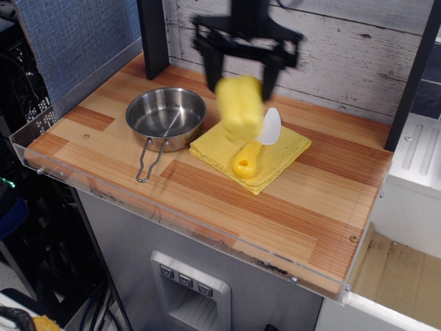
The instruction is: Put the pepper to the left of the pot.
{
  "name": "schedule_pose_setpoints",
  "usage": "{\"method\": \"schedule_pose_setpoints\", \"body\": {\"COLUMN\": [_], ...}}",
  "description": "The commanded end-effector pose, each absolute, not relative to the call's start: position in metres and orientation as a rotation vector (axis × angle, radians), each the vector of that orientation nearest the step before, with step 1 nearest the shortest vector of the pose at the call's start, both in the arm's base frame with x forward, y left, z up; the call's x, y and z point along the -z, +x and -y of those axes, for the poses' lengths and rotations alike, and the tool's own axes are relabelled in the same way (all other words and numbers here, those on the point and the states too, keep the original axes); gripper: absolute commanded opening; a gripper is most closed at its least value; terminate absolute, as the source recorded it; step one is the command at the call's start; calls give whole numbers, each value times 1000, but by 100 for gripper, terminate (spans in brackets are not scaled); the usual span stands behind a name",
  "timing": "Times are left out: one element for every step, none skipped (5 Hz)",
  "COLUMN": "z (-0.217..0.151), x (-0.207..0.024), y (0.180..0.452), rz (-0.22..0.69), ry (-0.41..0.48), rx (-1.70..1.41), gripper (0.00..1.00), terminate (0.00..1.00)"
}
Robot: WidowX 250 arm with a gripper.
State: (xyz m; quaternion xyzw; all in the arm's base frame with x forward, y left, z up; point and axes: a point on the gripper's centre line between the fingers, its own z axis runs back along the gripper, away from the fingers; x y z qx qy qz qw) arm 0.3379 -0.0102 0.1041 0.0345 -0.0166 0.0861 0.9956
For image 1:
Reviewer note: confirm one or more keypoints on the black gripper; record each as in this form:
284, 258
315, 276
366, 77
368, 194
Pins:
247, 32

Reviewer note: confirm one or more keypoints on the yellow plastic bell pepper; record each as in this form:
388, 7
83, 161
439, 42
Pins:
240, 105

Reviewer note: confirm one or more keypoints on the stainless steel pot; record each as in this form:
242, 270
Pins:
164, 120

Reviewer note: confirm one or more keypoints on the yellow folded cloth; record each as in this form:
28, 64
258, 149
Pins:
218, 152

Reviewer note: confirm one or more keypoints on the blue fabric panel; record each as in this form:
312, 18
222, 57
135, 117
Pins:
79, 43

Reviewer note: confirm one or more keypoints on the silver toy fridge cabinet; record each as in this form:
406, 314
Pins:
260, 300

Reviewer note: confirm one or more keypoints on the clear acrylic edge guard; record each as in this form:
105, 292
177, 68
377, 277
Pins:
304, 227

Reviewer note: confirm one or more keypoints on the silver water dispenser panel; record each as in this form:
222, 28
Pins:
191, 299

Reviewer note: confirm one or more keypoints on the white toy sink unit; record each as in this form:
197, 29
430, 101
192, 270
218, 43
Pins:
395, 282

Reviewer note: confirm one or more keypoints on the yellow object bottom corner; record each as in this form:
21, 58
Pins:
41, 323

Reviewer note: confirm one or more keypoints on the toy knife yellow handle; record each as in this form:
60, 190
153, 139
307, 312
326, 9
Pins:
245, 163

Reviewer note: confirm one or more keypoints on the black left vertical post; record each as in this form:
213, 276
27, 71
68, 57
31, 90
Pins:
154, 37

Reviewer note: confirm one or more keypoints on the black vertical post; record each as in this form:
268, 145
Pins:
154, 37
420, 62

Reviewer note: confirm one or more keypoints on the black right vertical post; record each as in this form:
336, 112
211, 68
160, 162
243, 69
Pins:
420, 62

